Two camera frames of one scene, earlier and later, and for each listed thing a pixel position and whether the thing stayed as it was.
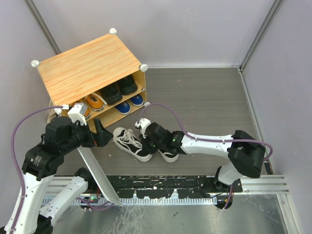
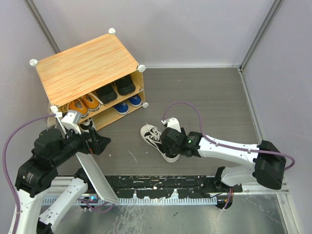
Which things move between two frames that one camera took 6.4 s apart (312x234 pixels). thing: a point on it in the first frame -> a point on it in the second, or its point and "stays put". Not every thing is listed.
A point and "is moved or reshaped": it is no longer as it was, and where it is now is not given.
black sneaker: (127, 85) is moved or reshaped
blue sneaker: (124, 108) stays put
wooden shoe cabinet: (102, 74) stays put
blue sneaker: (137, 100) stays put
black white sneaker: (131, 144) is moved or reshaped
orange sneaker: (87, 114) is moved or reshaped
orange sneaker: (95, 101) is moved or reshaped
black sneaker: (111, 93) is moved or reshaped
